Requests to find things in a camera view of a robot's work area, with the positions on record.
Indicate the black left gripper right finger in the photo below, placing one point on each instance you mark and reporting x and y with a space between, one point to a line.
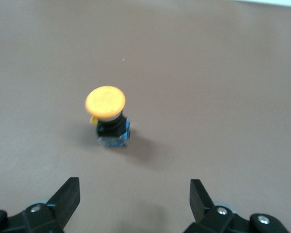
208 216

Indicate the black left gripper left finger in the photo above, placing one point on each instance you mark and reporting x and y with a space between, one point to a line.
58 208

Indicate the yellow mushroom push button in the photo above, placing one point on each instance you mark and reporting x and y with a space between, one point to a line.
106 104

